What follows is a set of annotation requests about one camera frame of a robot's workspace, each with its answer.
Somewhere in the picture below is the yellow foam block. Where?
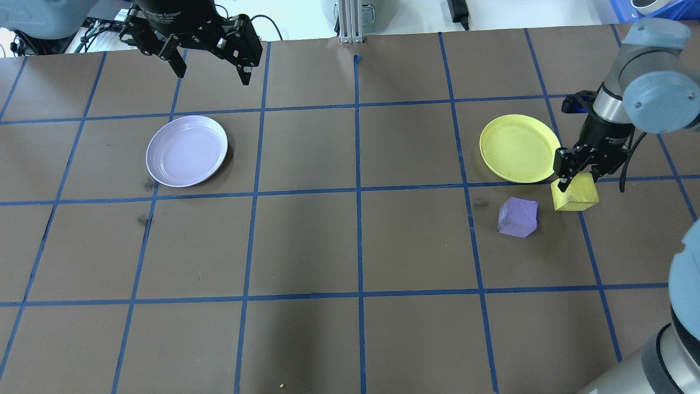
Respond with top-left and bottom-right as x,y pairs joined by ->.
551,174 -> 600,212

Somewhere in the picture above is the purple foam block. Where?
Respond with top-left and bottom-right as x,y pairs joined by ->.
497,197 -> 539,239

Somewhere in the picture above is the yellow round plate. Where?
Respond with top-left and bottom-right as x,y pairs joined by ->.
480,114 -> 563,184

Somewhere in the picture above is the purple round plate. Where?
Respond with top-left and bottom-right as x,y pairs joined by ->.
145,115 -> 229,188

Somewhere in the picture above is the white round object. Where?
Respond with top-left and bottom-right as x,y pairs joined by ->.
631,0 -> 672,16

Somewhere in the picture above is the grey round container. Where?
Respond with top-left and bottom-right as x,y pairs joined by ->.
322,0 -> 394,36

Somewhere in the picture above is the blue plastic box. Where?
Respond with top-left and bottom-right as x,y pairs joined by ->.
607,0 -> 700,24

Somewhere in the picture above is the black power adapter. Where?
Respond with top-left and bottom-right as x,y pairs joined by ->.
447,0 -> 472,31

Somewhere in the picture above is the looped black cable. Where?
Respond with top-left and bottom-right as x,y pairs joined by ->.
250,15 -> 284,42

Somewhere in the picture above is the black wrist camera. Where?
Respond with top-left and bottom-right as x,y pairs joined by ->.
562,90 -> 599,115

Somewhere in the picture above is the aluminium frame post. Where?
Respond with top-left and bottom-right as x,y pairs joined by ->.
337,0 -> 366,43

